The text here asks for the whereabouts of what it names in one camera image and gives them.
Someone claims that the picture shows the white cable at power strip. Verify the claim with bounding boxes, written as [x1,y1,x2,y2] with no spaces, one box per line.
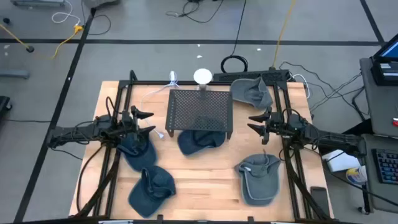
[291,73,312,99]

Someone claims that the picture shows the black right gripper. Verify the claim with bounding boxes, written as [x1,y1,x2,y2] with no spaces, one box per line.
[247,107,294,146]

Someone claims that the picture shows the yellow extension cable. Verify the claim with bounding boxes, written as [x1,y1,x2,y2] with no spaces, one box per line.
[51,24,85,60]

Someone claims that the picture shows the black laptop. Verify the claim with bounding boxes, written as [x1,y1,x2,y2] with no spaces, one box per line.
[369,32,398,87]

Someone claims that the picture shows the dark grey cap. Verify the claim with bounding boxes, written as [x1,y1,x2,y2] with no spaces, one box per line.
[229,77,275,111]

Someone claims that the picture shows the grey side table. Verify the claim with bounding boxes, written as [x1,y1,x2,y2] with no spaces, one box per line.
[359,57,398,138]
[361,133,398,215]

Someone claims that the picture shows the yellow hanging cable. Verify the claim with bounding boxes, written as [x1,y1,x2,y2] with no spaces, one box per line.
[271,0,297,70]

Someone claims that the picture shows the black phone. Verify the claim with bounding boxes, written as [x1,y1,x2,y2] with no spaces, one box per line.
[310,185,331,219]

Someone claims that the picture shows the white box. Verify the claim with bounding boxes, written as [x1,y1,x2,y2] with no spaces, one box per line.
[322,149,362,173]

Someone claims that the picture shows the white floor cable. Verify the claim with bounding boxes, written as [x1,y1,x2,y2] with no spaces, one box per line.
[50,0,82,26]

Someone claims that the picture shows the white round table lamp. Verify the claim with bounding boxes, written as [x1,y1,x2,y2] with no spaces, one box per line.
[193,68,214,92]

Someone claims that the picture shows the yellow cable with black end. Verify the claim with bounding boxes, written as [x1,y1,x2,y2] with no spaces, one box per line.
[0,23,35,54]

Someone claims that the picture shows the grey cap with pale piping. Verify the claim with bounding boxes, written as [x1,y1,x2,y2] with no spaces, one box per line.
[234,152,282,207]

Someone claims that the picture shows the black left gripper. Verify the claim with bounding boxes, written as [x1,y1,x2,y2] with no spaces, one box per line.
[119,105,157,144]

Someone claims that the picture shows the black perforated metal rack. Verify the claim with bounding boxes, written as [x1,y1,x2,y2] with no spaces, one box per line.
[165,88,234,139]

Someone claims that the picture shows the black keyboard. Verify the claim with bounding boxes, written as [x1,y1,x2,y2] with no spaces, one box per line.
[371,148,398,185]

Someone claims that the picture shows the white wipes canister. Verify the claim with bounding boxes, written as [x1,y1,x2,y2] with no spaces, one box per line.
[345,166,369,185]

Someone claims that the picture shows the grey metal stand foot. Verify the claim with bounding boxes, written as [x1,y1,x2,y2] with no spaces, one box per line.
[0,69,30,80]

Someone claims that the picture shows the dark blue denim cap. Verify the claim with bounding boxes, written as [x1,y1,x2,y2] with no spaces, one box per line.
[127,165,177,219]
[117,130,159,173]
[177,128,227,157]

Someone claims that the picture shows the black floor cable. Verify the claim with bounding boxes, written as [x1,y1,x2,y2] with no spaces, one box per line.
[165,0,225,24]

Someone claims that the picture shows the black aluminium frame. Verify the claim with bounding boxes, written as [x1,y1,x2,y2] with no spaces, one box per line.
[68,69,335,224]

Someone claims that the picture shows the black coiled cable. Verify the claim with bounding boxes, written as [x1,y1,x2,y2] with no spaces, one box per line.
[220,0,249,74]

